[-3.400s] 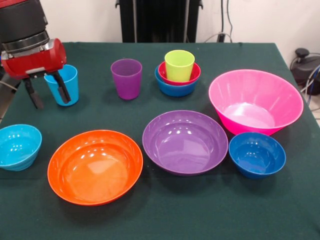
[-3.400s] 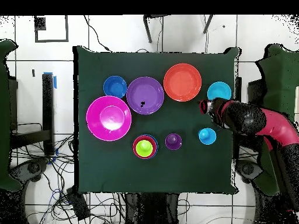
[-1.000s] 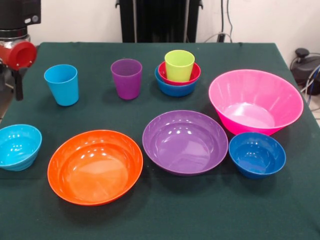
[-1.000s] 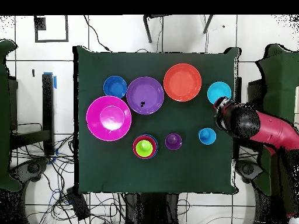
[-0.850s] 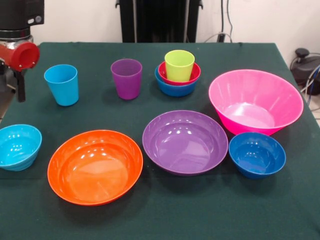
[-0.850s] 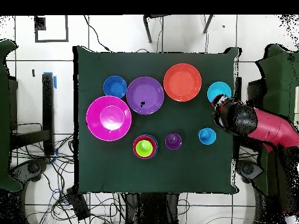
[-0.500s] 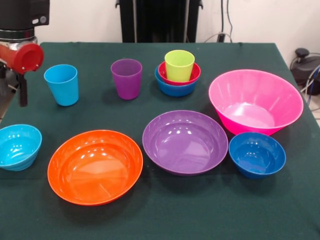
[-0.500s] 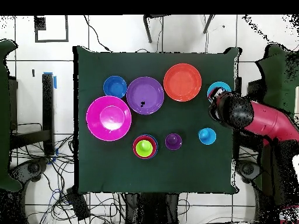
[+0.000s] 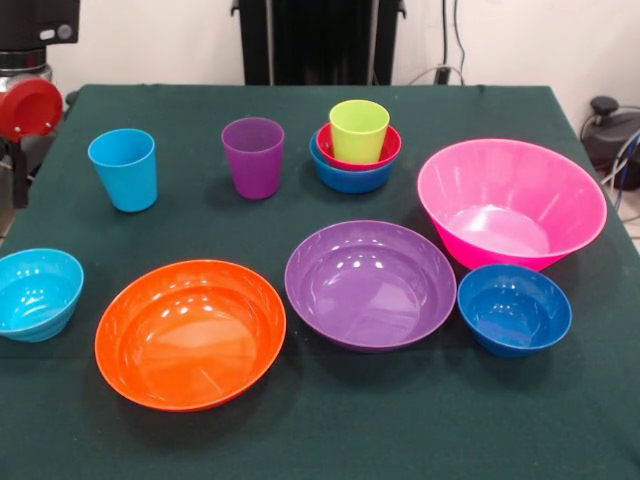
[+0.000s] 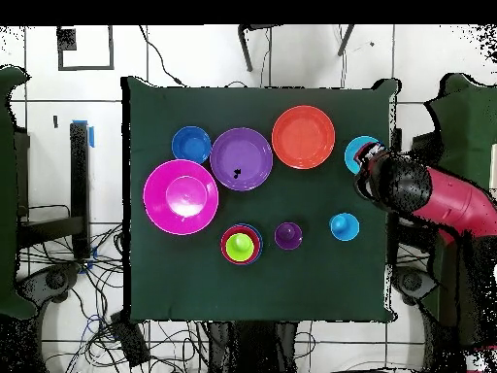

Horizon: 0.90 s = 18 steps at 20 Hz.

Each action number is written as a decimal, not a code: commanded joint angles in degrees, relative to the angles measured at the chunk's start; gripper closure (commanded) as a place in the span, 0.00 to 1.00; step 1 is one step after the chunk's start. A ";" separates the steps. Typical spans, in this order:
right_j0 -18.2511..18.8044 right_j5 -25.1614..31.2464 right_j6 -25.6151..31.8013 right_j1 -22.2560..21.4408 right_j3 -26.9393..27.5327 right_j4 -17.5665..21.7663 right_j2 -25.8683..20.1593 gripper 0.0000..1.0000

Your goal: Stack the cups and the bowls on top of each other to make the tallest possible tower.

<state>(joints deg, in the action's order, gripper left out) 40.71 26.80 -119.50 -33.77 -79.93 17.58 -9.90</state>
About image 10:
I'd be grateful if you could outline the black power strip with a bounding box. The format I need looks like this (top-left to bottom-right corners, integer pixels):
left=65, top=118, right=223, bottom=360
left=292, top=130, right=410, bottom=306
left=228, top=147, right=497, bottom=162
left=109, top=310, right=151, bottom=368

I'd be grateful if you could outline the wide purple bowl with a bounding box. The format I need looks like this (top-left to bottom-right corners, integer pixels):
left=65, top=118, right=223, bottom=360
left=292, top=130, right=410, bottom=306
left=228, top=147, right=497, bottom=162
left=210, top=126, right=275, bottom=192

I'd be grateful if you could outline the black bench frame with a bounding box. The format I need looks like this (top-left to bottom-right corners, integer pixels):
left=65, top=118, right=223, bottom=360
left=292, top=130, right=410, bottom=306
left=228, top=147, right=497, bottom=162
left=15, top=121, right=93, bottom=260
left=388, top=127, right=443, bottom=234

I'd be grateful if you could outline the blue straight-sided bowl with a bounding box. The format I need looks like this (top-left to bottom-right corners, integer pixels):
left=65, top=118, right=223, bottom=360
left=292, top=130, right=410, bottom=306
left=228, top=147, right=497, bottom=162
left=219, top=221, right=265, bottom=267

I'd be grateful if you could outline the black camera stand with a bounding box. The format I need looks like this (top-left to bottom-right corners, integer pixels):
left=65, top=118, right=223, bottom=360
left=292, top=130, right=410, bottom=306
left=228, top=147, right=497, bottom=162
left=237, top=23, right=357, bottom=74

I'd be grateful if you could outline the dark blue small bowl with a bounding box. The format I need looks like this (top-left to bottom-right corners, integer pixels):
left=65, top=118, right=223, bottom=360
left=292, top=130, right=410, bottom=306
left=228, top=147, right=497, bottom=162
left=171, top=124, right=214, bottom=165

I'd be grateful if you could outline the light blue plastic cup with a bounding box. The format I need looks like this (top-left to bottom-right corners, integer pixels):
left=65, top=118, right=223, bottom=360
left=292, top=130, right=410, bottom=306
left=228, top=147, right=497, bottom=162
left=328, top=212, right=361, bottom=243

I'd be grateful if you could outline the thin black floor cable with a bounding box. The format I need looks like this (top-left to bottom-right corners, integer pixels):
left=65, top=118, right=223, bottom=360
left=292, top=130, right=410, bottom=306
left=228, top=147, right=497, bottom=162
left=138, top=24, right=188, bottom=87

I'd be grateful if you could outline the lime green plastic cup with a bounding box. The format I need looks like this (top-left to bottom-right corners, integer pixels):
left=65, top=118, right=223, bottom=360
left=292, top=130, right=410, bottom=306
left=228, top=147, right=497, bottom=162
left=224, top=232, right=256, bottom=262

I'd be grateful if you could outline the black round machine base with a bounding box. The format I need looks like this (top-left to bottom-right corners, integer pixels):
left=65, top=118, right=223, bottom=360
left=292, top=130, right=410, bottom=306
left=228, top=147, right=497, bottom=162
left=17, top=263, right=83, bottom=305
left=390, top=265, right=439, bottom=307

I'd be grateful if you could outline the large pink bowl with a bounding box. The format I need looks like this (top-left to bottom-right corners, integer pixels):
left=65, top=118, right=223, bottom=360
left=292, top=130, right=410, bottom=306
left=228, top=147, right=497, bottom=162
left=142, top=158, right=220, bottom=237

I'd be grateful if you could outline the wide orange bowl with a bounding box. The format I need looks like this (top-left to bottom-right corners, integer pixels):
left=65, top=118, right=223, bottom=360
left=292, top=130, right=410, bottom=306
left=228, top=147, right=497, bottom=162
left=271, top=105, right=336, bottom=171

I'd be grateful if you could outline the dark green tablecloth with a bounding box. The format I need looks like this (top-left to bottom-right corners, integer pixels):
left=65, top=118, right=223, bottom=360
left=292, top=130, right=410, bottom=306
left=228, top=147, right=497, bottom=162
left=121, top=76, right=400, bottom=325

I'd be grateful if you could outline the green-clothed side table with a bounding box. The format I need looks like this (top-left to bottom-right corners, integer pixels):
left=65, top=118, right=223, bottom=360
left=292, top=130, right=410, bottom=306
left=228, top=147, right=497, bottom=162
left=0, top=65, right=38, bottom=320
left=421, top=73, right=497, bottom=326

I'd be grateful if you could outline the tangle of floor cables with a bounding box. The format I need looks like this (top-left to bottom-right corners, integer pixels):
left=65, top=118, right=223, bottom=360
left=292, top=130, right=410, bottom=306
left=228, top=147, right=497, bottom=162
left=17, top=203, right=213, bottom=373

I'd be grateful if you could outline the light blue small bowl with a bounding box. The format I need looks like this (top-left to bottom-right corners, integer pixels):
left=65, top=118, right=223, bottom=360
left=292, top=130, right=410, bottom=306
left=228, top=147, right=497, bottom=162
left=344, top=134, right=384, bottom=176

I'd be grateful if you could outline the purple plastic cup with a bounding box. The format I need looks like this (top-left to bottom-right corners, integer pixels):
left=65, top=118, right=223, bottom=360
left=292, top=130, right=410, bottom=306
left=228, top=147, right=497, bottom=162
left=274, top=221, right=305, bottom=251

